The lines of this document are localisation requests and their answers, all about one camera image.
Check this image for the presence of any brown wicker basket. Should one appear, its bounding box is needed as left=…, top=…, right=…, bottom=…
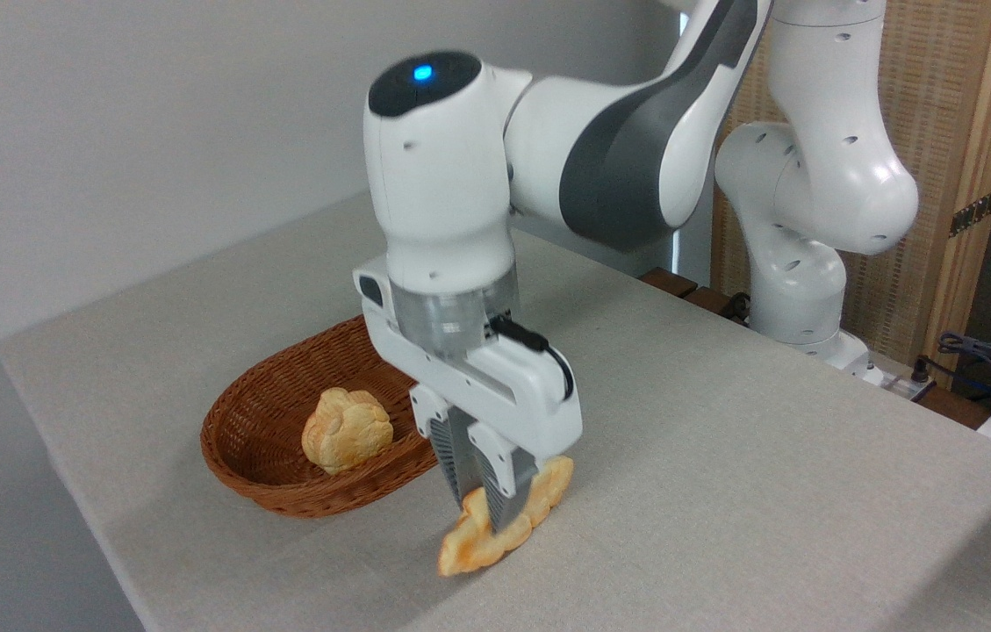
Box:
left=200, top=314, right=441, bottom=519

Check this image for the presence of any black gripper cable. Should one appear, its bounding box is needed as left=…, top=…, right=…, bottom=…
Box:
left=489, top=314, right=575, bottom=402

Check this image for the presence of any long braided bread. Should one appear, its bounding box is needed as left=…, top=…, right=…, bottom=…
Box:
left=437, top=455, right=575, bottom=578

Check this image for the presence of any grey tablecloth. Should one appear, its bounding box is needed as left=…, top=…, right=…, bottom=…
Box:
left=0, top=193, right=991, bottom=632

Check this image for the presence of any wooden rattan screen panel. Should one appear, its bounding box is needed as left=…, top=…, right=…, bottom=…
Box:
left=712, top=0, right=991, bottom=387

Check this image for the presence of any small round bread roll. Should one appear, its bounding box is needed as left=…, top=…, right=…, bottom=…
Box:
left=301, top=387, right=394, bottom=475

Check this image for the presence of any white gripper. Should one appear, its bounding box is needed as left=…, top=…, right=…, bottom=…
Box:
left=353, top=259, right=584, bottom=534

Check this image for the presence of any black metal hinge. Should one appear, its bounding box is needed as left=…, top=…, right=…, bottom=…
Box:
left=949, top=187, right=991, bottom=238

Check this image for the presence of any brown wooden bench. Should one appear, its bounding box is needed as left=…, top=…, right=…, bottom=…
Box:
left=638, top=268, right=750, bottom=324

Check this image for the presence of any bundle of dark cables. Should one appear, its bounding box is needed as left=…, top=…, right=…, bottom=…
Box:
left=912, top=332, right=991, bottom=406

